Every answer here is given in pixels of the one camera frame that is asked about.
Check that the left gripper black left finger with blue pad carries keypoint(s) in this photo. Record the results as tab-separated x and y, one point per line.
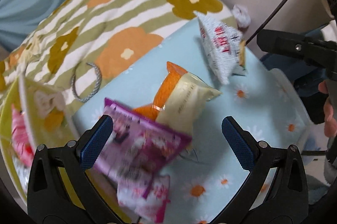
59	189

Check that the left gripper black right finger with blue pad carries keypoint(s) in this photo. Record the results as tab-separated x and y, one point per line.
275	191

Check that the pink snack bag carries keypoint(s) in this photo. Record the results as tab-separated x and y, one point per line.
19	138

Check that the orange cream snack bag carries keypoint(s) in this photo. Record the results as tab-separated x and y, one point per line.
179	101

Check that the person's right hand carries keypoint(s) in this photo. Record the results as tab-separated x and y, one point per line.
330	124

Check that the crumpled white tissue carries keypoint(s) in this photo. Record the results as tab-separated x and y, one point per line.
241	15

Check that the light blue daisy cloth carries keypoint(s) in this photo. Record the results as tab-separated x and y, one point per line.
262	102

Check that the green cardboard box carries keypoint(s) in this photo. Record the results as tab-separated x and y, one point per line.
32	114

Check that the white red text snack bag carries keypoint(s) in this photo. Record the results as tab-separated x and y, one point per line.
224	48

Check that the pale purple snack bag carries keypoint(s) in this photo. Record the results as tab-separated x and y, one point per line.
153	207

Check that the striped floral blanket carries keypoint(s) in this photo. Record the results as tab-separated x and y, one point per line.
81	35

